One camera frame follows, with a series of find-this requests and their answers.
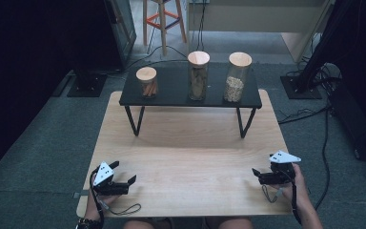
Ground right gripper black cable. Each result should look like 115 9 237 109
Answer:
290 182 303 225

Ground person's right leg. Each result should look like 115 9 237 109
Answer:
217 217 254 229

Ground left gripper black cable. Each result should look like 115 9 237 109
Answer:
89 169 105 228

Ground person's left hand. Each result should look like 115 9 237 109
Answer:
83 191 122 221

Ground black stand with square base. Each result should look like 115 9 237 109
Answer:
280 0 356 100

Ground hanging black cables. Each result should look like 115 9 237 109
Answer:
195 0 208 52

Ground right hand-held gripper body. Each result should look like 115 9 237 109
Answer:
257 150 302 186

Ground black square stand base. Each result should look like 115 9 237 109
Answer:
66 73 109 98

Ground curved black floor cable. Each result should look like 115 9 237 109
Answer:
123 44 189 73

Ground small glass jar of cinnamon sticks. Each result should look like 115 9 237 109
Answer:
135 66 158 99

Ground left gripper wrist strap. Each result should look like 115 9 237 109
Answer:
103 198 142 217

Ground person's right hand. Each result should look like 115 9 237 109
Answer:
274 163 309 211

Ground person's left leg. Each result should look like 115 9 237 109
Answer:
122 219 156 229

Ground gripper wrist strap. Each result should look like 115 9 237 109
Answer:
103 198 142 217
261 184 284 204

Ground wooden stool with orange bars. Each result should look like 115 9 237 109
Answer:
142 0 188 56

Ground long black floor cable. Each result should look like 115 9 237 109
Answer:
309 106 332 218

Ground short black floor cable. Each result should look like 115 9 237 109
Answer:
277 106 330 125

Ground beige cabinet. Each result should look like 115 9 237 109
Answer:
185 0 335 63

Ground black equipment case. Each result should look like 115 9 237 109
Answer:
328 82 366 161

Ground right gripper wrist strap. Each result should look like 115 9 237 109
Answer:
261 184 284 204

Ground black low shelf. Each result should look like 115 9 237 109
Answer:
118 65 263 139

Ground person's leg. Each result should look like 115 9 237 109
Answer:
122 219 156 229
217 217 254 229

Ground dark glass cabinet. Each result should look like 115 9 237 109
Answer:
103 0 137 71

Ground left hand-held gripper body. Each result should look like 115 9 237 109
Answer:
91 160 131 196

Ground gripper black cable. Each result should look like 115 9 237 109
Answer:
290 182 303 225
89 169 105 228

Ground dark beaded bracelet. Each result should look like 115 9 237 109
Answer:
75 217 104 229

